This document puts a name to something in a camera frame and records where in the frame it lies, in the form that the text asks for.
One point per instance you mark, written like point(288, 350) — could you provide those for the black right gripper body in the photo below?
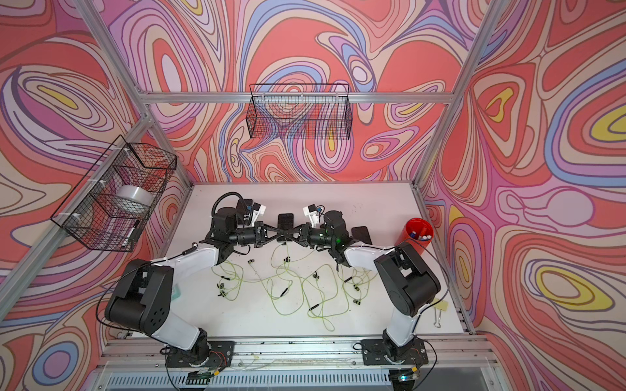
point(315, 237)

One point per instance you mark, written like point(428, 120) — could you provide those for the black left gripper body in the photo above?
point(246, 237)

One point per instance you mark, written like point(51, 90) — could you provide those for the blue-cased smartphone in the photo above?
point(361, 234)

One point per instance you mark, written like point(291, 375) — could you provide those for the green earphones set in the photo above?
point(323, 297)
point(280, 277)
point(230, 280)

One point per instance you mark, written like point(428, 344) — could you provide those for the grey-edged smartphone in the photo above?
point(285, 221)

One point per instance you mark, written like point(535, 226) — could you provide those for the green earphone cable plug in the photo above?
point(356, 283)

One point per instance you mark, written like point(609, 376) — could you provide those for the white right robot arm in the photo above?
point(410, 284)

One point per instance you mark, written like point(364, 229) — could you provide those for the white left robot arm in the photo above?
point(141, 300)

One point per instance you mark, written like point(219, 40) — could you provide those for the mint alarm clock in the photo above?
point(176, 293)

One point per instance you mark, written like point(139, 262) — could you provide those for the red plastic cup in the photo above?
point(418, 229)

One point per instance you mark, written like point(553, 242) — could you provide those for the white tape roll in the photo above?
point(133, 200)

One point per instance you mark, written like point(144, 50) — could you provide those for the yellow binder clip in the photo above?
point(439, 308)

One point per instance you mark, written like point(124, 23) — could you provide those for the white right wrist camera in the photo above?
point(314, 213)

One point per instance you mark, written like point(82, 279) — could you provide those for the left wire basket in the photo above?
point(89, 215)

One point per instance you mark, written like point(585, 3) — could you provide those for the wire basket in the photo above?
point(320, 111)
point(89, 215)

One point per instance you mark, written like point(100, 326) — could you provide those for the back wire basket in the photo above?
point(320, 111)

